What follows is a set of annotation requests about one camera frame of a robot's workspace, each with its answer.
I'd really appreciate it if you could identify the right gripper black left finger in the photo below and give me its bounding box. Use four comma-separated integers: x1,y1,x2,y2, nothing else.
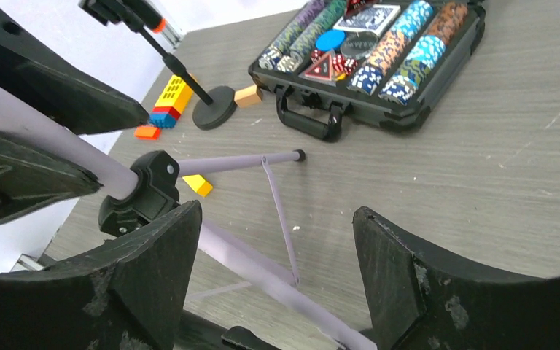
0,201,202,349

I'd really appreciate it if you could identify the small yellow block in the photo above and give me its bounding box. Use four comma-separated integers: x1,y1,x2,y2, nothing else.
182,174,214,198

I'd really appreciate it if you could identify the red triangle token lower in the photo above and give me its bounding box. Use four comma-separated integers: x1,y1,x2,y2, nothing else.
299,50,336,86

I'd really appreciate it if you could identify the black poker chip case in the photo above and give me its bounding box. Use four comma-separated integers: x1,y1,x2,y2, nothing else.
249,1,485,141

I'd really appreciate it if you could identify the yellow grid toy brick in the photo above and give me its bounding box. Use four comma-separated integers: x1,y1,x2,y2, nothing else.
154,75,194,112

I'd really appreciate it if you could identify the black round-base mic stand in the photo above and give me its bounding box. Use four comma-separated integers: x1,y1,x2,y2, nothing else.
79,0,237,131

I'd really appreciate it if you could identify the red triangle token upper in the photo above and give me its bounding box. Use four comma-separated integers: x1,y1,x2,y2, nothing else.
343,0,378,19

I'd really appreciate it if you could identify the red triangle token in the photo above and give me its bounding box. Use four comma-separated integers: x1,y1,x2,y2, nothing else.
343,0,378,19
299,50,336,86

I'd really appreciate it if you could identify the orange flat toy brick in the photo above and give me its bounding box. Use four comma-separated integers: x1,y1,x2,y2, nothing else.
133,125,161,141

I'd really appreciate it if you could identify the black microphone orange ring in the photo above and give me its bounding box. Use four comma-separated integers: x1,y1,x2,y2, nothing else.
120,0,168,34

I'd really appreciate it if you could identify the blue toy brick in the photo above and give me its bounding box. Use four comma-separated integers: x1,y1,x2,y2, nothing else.
149,113,177,129

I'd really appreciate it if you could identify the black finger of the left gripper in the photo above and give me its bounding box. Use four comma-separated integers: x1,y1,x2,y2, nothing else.
0,9,147,134
0,132,101,225

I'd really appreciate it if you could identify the small wooden block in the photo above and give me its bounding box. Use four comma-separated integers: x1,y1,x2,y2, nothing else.
234,85,263,108

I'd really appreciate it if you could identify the blue playing card deck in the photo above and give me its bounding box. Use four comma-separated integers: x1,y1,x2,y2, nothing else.
332,4,402,36

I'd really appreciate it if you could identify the blue round chip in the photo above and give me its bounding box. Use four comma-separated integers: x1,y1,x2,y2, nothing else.
315,29,346,52

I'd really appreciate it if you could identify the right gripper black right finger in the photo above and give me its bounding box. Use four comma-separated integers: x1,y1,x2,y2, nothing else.
353,206,560,349

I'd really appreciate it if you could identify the silver dealer button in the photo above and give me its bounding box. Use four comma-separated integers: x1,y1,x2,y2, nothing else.
340,31,379,60

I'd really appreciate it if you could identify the lilac tripod music stand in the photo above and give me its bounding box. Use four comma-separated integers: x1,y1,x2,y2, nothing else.
0,69,378,350

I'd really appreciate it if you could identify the red toy brick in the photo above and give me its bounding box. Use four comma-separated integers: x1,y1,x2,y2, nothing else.
152,106,181,120

